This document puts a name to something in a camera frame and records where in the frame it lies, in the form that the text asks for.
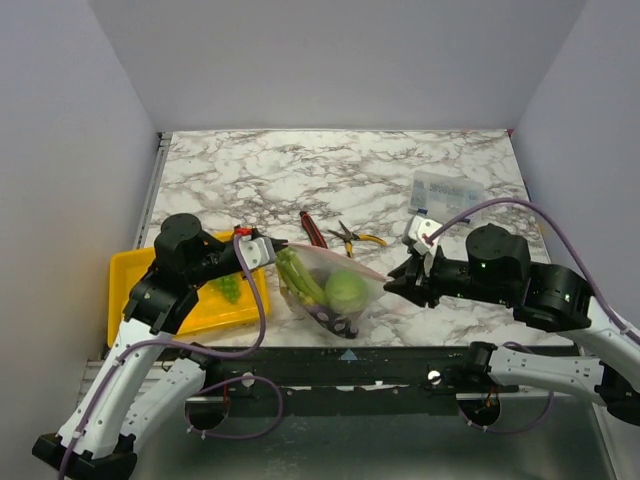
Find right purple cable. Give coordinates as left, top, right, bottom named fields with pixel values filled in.
left=422, top=197, right=640, bottom=341

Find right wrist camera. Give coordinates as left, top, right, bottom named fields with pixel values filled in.
left=402, top=214, right=441, bottom=272

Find red black utility knife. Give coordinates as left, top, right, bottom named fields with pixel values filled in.
left=299, top=211, right=330, bottom=260

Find yellow plastic tray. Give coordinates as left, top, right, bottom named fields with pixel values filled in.
left=107, top=225, right=259, bottom=347

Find clear zip top bag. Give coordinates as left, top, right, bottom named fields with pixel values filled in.
left=276, top=243, right=387, bottom=339

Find green toy celery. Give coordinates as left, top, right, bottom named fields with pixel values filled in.
left=276, top=247, right=328, bottom=306

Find purple toy eggplant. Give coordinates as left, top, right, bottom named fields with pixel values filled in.
left=306, top=305, right=359, bottom=339

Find clear screw organizer box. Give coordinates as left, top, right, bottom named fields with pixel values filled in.
left=408, top=171, right=485, bottom=224

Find yellow handled pliers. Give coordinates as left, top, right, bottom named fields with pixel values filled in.
left=328, top=221, right=387, bottom=258

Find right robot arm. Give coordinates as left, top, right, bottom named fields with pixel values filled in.
left=384, top=224, right=639, bottom=425

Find green toy cabbage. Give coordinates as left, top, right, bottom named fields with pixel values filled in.
left=324, top=270, right=369, bottom=314

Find purple cable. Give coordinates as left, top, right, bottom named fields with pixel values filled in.
left=422, top=197, right=640, bottom=341
left=57, top=238, right=266, bottom=480

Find black base frame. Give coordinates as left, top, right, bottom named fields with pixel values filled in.
left=102, top=339, right=531, bottom=416

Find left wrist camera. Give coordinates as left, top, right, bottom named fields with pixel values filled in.
left=232, top=227, right=276, bottom=273

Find green toy grapes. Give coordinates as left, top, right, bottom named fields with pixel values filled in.
left=212, top=274, right=241, bottom=304

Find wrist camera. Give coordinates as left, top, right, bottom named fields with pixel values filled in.
left=402, top=214, right=441, bottom=272
left=232, top=227, right=276, bottom=273

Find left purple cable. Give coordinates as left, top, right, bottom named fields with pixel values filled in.
left=57, top=238, right=266, bottom=480

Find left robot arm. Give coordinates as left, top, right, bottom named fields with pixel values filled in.
left=32, top=213, right=287, bottom=479

